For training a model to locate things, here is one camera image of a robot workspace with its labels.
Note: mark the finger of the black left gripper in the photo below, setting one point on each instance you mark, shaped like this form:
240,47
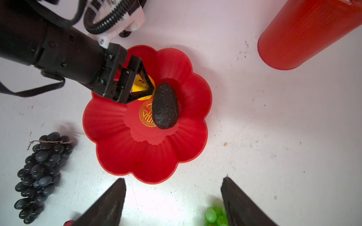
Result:
136,64

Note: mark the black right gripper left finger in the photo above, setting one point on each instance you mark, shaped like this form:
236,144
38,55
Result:
107,210

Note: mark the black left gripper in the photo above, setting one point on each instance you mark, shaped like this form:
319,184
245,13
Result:
31,34

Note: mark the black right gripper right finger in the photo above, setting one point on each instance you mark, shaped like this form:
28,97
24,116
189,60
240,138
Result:
240,209

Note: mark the yellow fake lemon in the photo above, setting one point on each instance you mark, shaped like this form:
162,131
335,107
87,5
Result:
140,85

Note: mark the green fake grape bunch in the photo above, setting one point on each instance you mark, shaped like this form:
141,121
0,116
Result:
216,216

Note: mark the dark fake avocado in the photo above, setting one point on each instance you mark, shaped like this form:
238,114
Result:
165,109

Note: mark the black fake grape bunch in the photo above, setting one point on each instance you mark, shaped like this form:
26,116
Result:
41,174

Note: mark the red flower-shaped fruit bowl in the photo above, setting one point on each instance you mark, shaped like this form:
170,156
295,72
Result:
126,138

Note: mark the red cylindrical pen holder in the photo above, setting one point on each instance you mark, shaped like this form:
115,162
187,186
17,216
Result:
302,29

